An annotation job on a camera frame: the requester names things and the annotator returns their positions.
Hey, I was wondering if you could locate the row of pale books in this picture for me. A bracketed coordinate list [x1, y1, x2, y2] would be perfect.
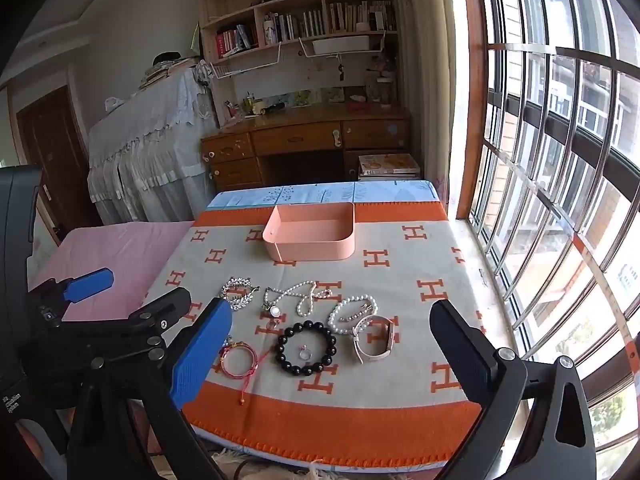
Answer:
[327, 0, 397, 33]

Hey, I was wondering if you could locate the glass jar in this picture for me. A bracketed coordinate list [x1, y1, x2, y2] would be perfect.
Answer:
[365, 72, 396, 107]

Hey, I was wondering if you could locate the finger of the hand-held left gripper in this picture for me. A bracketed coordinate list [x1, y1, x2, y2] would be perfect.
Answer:
[35, 287, 193, 357]
[30, 267, 116, 321]

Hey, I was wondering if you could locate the silver leaf crystal bracelet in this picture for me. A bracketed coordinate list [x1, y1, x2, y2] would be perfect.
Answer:
[220, 276, 261, 312]

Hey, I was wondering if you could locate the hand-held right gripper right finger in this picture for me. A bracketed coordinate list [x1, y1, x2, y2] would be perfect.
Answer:
[430, 299, 598, 480]

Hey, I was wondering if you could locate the stack of magazines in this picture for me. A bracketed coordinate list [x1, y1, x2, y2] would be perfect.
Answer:
[357, 154, 421, 182]

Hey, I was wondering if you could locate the stack of books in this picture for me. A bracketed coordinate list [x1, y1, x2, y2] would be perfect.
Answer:
[142, 57, 202, 92]

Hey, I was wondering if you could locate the white wire rack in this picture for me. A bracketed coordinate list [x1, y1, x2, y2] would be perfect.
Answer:
[209, 42, 282, 81]

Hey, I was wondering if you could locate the brown wooden door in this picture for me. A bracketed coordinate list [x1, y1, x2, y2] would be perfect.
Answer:
[15, 85, 101, 231]

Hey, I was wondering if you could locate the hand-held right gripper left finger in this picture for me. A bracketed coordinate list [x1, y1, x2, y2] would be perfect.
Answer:
[67, 297, 236, 480]

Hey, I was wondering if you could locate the blue leaf-print sheet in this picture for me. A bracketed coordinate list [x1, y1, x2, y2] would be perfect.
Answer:
[206, 180, 446, 210]

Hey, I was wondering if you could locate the pink bed sheet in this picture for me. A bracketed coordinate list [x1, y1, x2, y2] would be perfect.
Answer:
[27, 220, 196, 323]

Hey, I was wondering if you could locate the pearl bracelet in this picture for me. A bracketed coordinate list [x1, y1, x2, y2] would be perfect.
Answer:
[327, 296, 377, 336]

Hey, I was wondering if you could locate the white hanging basket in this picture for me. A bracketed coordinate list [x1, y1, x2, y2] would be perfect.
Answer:
[299, 32, 387, 57]

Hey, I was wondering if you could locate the wooden desk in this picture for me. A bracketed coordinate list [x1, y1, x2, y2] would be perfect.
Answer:
[200, 105, 413, 193]

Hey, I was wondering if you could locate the row of white books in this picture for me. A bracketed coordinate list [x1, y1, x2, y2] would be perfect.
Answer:
[264, 9, 326, 43]

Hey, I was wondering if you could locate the orange letter-print blanket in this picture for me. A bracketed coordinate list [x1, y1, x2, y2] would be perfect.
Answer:
[142, 203, 516, 471]

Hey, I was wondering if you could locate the row of red books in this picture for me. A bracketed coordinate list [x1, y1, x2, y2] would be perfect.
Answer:
[215, 24, 259, 59]

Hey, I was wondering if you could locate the pearl necklace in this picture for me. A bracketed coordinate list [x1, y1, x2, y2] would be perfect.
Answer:
[261, 280, 321, 320]

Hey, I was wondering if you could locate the white strap watch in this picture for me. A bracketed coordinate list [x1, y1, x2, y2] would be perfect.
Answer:
[351, 315, 401, 365]

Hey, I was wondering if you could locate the metal window grille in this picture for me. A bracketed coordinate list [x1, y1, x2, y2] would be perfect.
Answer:
[470, 0, 640, 480]

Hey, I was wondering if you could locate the black bead bracelet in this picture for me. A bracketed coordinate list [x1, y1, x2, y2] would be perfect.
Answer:
[276, 324, 338, 376]

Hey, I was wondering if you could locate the red cord bracelet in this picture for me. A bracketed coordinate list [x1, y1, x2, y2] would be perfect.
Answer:
[212, 337, 273, 406]

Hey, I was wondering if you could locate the white lace-covered piano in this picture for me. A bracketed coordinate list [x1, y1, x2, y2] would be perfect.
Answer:
[87, 67, 221, 226]

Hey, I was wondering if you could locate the pink plastic tray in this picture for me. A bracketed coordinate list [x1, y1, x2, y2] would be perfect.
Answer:
[262, 203, 356, 262]

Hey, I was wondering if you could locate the beige curtain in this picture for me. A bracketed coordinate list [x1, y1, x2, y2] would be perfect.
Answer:
[395, 0, 468, 211]

